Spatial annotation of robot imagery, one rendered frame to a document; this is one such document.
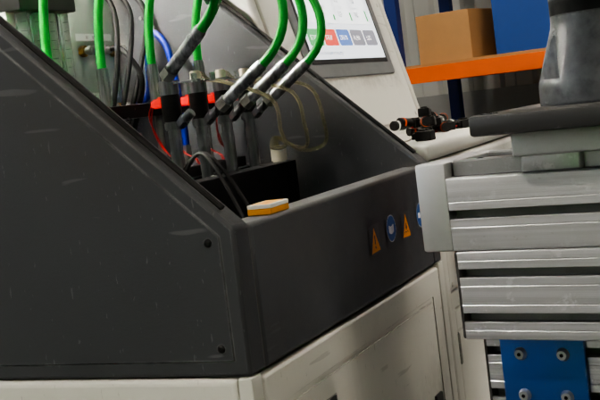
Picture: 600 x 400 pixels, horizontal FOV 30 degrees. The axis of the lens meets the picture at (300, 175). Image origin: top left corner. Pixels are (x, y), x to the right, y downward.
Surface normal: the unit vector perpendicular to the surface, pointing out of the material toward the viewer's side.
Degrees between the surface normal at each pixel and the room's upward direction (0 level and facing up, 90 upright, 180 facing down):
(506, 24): 90
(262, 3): 76
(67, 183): 90
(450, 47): 90
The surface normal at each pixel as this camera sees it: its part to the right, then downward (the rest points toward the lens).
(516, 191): -0.55, 0.12
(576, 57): -0.71, -0.18
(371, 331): 0.91, -0.08
